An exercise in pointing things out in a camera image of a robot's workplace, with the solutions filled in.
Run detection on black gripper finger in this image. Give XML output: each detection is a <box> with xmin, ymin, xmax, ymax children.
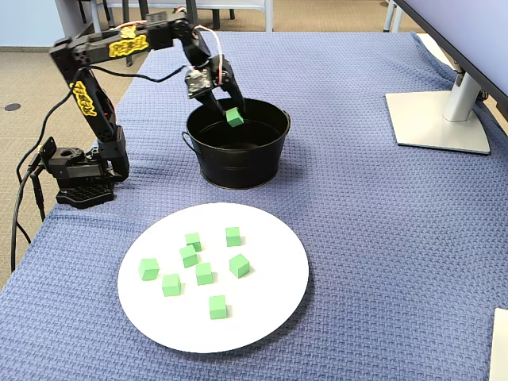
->
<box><xmin>202</xmin><ymin>91</ymin><xmax>229</xmax><ymax>118</ymax></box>
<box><xmin>221</xmin><ymin>79</ymin><xmax>247</xmax><ymax>117</ymax></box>

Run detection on black camera circuit board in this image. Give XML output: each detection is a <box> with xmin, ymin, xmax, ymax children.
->
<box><xmin>184</xmin><ymin>66</ymin><xmax>218</xmax><ymax>100</ymax></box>

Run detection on red white servo wire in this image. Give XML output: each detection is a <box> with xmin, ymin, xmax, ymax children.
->
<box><xmin>106</xmin><ymin>19</ymin><xmax>148</xmax><ymax>33</ymax></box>
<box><xmin>192</xmin><ymin>25</ymin><xmax>223</xmax><ymax>87</ymax></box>

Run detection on computer monitor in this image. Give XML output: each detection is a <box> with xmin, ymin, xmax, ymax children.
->
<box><xmin>394</xmin><ymin>0</ymin><xmax>508</xmax><ymax>102</ymax></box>

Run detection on light blue cabinet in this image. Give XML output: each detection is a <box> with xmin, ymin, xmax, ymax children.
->
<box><xmin>0</xmin><ymin>0</ymin><xmax>96</xmax><ymax>48</ymax></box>

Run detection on thick black power cable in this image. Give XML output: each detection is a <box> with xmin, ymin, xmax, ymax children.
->
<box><xmin>10</xmin><ymin>166</ymin><xmax>40</xmax><ymax>275</ymax></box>

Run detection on white flat board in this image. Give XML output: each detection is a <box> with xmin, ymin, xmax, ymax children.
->
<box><xmin>488</xmin><ymin>307</ymin><xmax>508</xmax><ymax>381</ymax></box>

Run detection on thin black camera cable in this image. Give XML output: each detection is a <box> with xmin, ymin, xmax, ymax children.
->
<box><xmin>15</xmin><ymin>65</ymin><xmax>191</xmax><ymax>183</ymax></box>

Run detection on black monitor cable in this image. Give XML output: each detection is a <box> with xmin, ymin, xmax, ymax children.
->
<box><xmin>478</xmin><ymin>87</ymin><xmax>502</xmax><ymax>110</ymax></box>

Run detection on black metal bucket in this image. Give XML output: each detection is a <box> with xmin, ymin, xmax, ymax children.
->
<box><xmin>181</xmin><ymin>98</ymin><xmax>292</xmax><ymax>191</ymax></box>

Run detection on black chair legs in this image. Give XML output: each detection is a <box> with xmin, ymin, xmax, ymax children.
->
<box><xmin>77</xmin><ymin>0</ymin><xmax>116</xmax><ymax>31</ymax></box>
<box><xmin>211</xmin><ymin>6</ymin><xmax>237</xmax><ymax>30</ymax></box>

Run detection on grey metal desk leg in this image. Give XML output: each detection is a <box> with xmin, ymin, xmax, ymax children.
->
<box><xmin>383</xmin><ymin>0</ymin><xmax>405</xmax><ymax>33</ymax></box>

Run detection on black usb cable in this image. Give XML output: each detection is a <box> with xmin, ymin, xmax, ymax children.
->
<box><xmin>30</xmin><ymin>174</ymin><xmax>47</xmax><ymax>223</ymax></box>

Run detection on silver monitor stand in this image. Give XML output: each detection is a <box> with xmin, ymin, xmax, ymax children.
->
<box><xmin>384</xmin><ymin>65</ymin><xmax>493</xmax><ymax>156</ymax></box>

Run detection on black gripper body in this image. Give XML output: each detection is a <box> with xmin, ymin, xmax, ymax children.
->
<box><xmin>189</xmin><ymin>33</ymin><xmax>233</xmax><ymax>89</ymax></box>

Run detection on white round plate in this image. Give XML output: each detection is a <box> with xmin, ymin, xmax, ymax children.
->
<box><xmin>117</xmin><ymin>202</ymin><xmax>310</xmax><ymax>354</ymax></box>

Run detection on blue woven table cloth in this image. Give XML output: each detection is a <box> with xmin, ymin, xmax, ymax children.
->
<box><xmin>0</xmin><ymin>30</ymin><xmax>508</xmax><ymax>381</ymax></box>

